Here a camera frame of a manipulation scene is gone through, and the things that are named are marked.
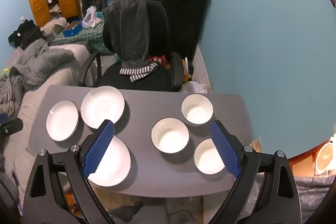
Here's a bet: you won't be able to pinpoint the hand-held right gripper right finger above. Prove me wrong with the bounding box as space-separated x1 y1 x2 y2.
209 120 301 224

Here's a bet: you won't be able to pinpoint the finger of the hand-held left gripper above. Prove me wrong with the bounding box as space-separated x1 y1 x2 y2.
0 118 24 140

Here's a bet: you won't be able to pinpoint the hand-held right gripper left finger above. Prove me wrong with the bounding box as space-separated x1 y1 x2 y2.
22 119 116 224

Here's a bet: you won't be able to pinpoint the white ribbed bowl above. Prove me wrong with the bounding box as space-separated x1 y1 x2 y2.
181 93 214 127
151 118 190 153
193 138 229 175

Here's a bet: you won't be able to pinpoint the white plate with dark rim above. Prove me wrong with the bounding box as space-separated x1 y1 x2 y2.
46 100 80 141
80 86 125 129
88 135 131 187

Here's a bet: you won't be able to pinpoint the white crumpled cloth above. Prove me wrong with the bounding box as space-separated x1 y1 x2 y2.
184 81 208 94

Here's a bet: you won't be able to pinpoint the wooden furniture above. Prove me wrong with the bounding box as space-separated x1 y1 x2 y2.
287 147 336 177

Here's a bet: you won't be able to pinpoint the grey plastic sheet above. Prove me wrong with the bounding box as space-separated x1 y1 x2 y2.
247 174 336 224

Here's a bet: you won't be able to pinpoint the black clothes pile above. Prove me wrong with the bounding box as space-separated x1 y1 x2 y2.
8 19 45 50

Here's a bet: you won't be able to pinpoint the round white device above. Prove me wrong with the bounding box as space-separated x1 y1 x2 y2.
314 141 336 176

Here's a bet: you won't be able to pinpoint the red striped cloth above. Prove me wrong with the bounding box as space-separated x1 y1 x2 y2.
150 55 171 67

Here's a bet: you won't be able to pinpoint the pale clothes pile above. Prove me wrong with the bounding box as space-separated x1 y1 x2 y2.
41 17 70 35

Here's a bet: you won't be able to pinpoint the blue box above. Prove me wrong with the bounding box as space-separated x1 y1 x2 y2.
62 20 84 38

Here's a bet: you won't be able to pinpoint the green checked cloth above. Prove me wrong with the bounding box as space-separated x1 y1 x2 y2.
52 21 116 55

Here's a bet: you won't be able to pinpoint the grey hoodie with striped cuffs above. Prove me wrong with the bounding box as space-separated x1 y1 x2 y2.
104 0 159 83

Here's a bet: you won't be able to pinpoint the white plastic bag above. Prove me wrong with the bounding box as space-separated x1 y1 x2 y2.
82 6 101 28

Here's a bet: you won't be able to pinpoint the black office chair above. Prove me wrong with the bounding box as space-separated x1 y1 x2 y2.
80 0 184 93

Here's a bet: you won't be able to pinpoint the black hanging coats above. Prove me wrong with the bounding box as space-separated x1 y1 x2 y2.
140 0 219 62

